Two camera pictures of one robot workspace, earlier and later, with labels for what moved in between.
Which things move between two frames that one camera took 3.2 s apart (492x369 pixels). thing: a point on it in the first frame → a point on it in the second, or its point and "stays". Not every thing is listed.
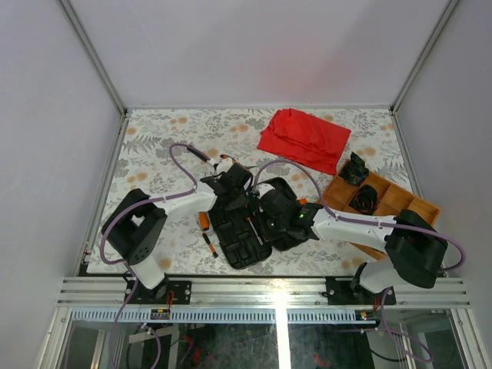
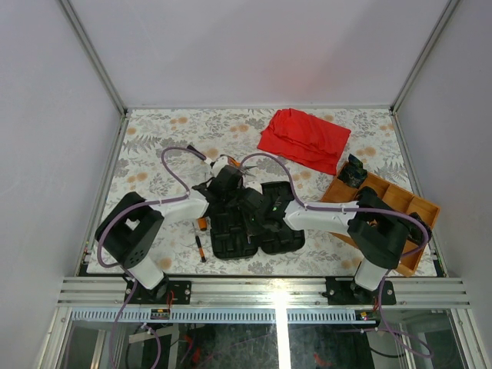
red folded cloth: [311, 141] stays
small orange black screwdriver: [211, 247] → [201, 249]
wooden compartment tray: [393, 201] stays
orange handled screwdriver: [204, 220] stays
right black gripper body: [274, 228] → [256, 224]
